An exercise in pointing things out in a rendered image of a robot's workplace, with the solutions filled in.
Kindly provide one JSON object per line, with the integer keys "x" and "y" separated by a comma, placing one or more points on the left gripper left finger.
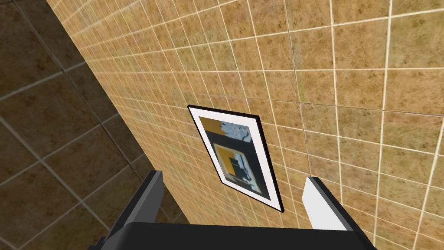
{"x": 145, "y": 202}

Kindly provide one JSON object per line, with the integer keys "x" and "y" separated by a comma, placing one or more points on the black framed abstract wall picture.
{"x": 236, "y": 156}

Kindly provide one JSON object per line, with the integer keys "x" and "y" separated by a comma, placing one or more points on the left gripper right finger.
{"x": 322, "y": 205}

